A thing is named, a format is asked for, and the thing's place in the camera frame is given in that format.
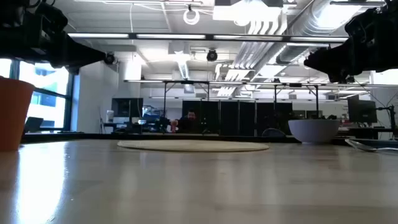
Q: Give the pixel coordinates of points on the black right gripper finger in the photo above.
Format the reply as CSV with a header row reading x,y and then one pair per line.
x,y
342,77
334,60

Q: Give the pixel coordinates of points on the white bowl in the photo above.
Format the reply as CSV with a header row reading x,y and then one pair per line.
x,y
314,130

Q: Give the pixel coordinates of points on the silver spoon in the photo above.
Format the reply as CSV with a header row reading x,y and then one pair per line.
x,y
362,146

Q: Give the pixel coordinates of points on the orange ribbed cup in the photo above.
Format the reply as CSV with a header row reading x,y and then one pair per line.
x,y
14,115

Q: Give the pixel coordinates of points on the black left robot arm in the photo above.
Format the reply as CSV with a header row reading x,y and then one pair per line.
x,y
12,7

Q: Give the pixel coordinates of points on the black computer monitor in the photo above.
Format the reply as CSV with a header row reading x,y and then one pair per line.
x,y
127,107
362,110

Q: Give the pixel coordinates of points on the white container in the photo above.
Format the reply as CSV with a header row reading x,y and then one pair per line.
x,y
110,116

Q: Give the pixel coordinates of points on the open laptop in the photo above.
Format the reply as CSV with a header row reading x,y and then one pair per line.
x,y
33,124

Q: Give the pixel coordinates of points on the black chair back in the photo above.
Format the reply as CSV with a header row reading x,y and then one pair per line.
x,y
273,132

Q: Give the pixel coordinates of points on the black partition panels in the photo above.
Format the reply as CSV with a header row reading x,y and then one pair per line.
x,y
236,118

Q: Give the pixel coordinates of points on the person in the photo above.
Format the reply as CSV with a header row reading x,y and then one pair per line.
x,y
190,120

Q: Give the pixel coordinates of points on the round woven placemat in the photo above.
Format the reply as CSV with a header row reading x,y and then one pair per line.
x,y
192,146

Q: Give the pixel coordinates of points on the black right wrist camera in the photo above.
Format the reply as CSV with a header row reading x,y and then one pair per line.
x,y
362,21

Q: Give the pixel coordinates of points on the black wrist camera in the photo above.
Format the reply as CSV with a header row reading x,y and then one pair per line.
x,y
51,17
362,21

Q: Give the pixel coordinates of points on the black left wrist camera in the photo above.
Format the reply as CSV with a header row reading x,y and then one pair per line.
x,y
51,17

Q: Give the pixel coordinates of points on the black aluminium table frame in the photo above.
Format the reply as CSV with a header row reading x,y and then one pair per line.
x,y
77,137

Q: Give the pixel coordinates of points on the round black overhead camera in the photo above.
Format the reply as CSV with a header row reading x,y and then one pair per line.
x,y
212,55

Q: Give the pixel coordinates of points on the black overhead frame bar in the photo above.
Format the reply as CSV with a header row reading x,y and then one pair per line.
x,y
210,37

